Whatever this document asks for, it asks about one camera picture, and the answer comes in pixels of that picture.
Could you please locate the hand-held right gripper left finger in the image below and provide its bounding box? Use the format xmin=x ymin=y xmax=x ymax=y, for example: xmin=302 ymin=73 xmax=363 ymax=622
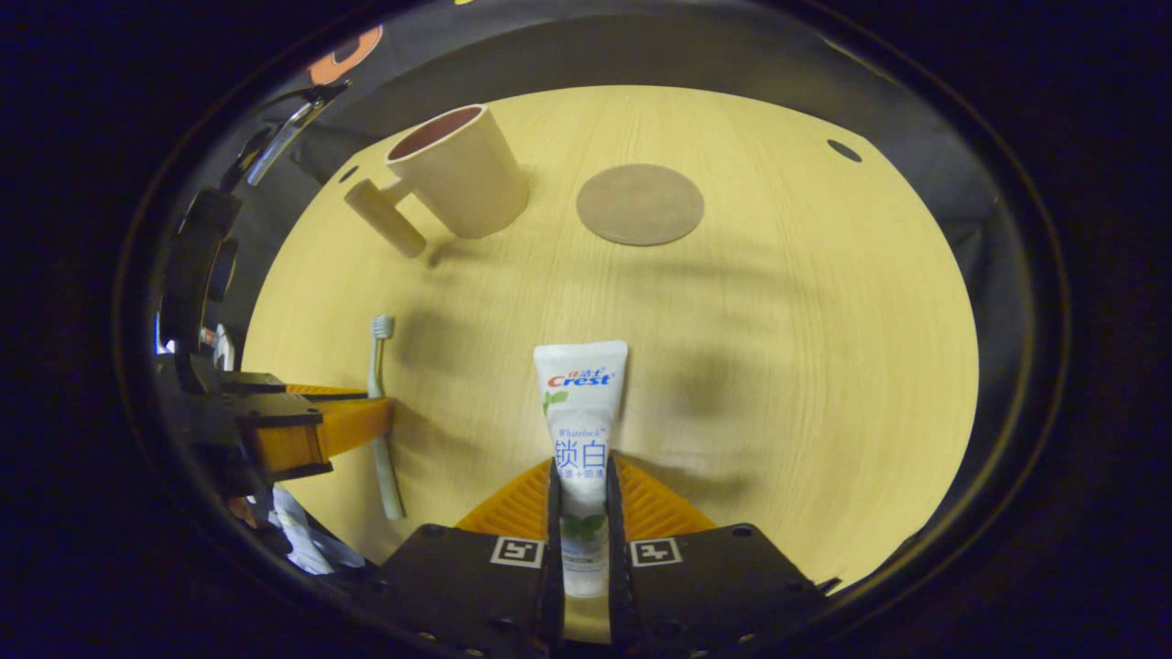
xmin=366 ymin=458 xmax=565 ymax=659

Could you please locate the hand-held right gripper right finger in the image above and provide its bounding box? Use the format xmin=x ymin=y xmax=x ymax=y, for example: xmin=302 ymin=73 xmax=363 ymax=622
xmin=604 ymin=453 xmax=830 ymax=659

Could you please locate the pale green toothbrush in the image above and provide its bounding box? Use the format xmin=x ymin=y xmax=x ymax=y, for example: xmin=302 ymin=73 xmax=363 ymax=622
xmin=366 ymin=314 xmax=407 ymax=523

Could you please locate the white toothpaste tube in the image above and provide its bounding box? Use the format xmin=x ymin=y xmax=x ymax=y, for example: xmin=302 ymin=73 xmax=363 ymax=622
xmin=533 ymin=340 xmax=631 ymax=600

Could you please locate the beige cup with handle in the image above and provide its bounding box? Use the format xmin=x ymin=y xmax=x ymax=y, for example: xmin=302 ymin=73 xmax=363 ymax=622
xmin=343 ymin=103 xmax=532 ymax=260

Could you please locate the round brown coaster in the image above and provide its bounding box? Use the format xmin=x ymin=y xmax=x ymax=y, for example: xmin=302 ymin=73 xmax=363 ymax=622
xmin=575 ymin=163 xmax=706 ymax=248

